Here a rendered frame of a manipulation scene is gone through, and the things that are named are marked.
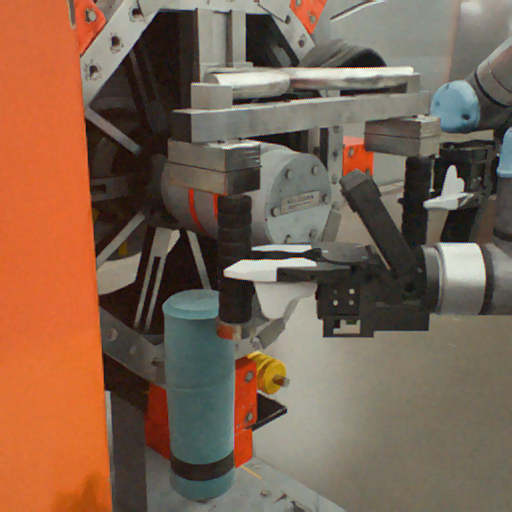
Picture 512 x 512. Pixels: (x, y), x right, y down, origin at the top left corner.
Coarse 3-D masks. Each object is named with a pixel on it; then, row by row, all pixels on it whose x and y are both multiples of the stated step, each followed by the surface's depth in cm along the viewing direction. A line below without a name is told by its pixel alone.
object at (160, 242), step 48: (144, 48) 94; (144, 96) 95; (144, 144) 97; (288, 144) 116; (96, 192) 93; (144, 192) 103; (144, 240) 102; (192, 240) 107; (144, 288) 102; (192, 288) 120; (144, 336) 102
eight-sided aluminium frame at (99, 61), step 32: (128, 0) 78; (160, 0) 81; (192, 0) 85; (224, 0) 88; (256, 0) 93; (288, 0) 96; (128, 32) 79; (256, 32) 100; (288, 32) 98; (96, 64) 77; (288, 64) 105; (320, 96) 106; (320, 128) 110; (320, 160) 111; (256, 320) 109; (128, 352) 89; (160, 352) 93; (160, 384) 94
